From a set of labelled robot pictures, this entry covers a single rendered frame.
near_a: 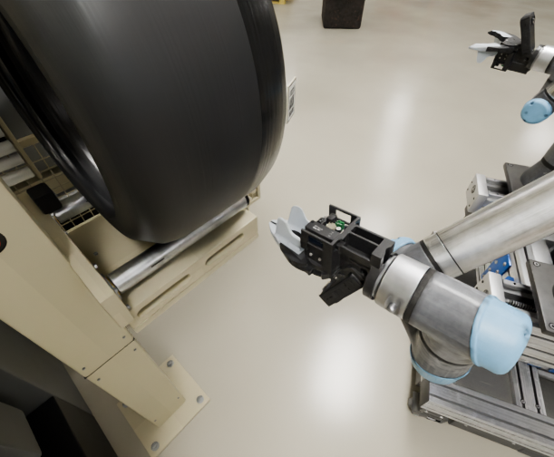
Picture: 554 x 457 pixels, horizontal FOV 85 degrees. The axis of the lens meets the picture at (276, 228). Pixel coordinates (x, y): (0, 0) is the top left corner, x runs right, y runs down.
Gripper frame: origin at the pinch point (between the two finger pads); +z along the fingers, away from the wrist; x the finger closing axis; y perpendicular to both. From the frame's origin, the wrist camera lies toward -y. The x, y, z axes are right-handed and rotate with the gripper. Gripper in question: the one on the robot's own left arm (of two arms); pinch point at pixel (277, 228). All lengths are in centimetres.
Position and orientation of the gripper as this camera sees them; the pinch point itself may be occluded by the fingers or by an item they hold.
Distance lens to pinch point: 52.6
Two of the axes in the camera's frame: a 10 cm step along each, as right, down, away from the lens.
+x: -6.7, 5.4, -5.0
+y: -0.9, -7.4, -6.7
